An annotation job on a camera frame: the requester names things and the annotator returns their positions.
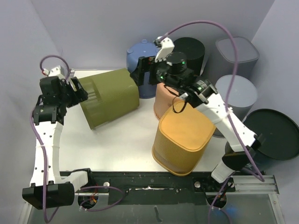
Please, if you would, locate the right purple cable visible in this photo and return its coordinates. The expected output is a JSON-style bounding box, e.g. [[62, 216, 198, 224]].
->
[[154, 20, 265, 224]]

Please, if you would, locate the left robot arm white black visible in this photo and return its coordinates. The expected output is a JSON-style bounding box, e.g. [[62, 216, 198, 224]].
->
[[22, 76, 95, 210]]

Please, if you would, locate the dark navy round bin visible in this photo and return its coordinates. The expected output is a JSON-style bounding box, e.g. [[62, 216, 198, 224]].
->
[[244, 109, 299, 171]]

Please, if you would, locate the tan mesh square basket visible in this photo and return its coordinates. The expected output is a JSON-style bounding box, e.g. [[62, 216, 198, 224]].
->
[[152, 101, 216, 176]]

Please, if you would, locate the light grey round bin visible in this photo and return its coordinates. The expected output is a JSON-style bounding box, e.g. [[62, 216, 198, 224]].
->
[[212, 74, 258, 139]]

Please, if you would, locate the blue round bin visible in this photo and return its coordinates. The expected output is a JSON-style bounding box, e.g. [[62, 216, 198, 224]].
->
[[126, 39, 157, 99]]

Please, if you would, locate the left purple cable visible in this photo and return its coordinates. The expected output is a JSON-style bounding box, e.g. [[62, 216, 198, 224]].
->
[[31, 55, 124, 224]]

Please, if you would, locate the green mesh square basket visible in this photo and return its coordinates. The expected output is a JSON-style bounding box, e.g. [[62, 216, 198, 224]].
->
[[78, 68, 139, 130]]

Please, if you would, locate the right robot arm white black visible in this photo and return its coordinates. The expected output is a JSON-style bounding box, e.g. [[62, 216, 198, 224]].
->
[[130, 52, 264, 191]]

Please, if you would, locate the tan round bin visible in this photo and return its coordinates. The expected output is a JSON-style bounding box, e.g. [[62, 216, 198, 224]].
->
[[153, 83, 181, 120]]

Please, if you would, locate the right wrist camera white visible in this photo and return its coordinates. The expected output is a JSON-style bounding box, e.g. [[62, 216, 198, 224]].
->
[[154, 36, 175, 63]]

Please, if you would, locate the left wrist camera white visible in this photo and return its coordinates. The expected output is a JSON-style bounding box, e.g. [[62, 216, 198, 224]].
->
[[42, 65, 72, 80]]

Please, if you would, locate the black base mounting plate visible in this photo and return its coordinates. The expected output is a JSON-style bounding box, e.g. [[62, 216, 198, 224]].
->
[[59, 171, 234, 206]]

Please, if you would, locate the black ribbed round bin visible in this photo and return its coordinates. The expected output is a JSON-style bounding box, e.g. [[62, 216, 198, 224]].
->
[[173, 37, 206, 76]]

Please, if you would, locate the grey mesh square basket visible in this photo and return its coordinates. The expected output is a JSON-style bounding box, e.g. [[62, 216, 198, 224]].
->
[[201, 36, 259, 84]]

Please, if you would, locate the purple cable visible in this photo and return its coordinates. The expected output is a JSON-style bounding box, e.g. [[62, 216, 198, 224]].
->
[[154, 20, 265, 224], [31, 55, 124, 224]]

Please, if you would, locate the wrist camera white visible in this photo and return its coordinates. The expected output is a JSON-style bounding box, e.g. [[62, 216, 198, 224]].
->
[[154, 36, 175, 63], [42, 65, 72, 80]]

